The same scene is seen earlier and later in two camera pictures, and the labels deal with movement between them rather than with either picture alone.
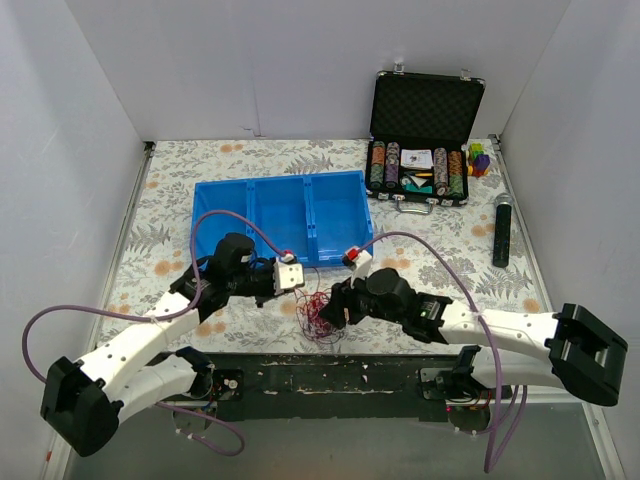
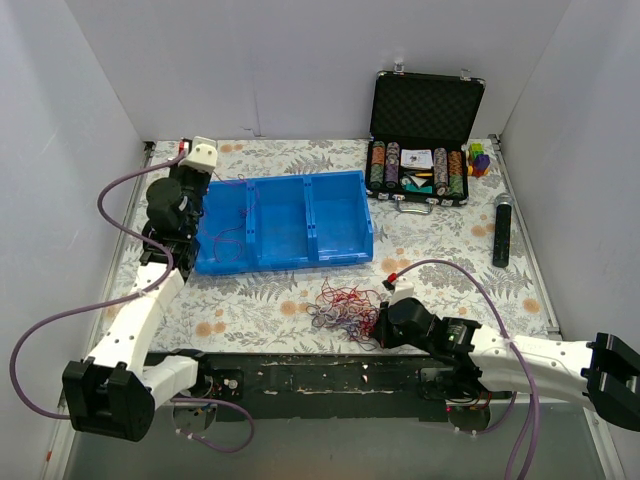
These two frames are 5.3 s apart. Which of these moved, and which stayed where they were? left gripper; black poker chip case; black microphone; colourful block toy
Moved: left gripper
Stayed: black poker chip case; black microphone; colourful block toy
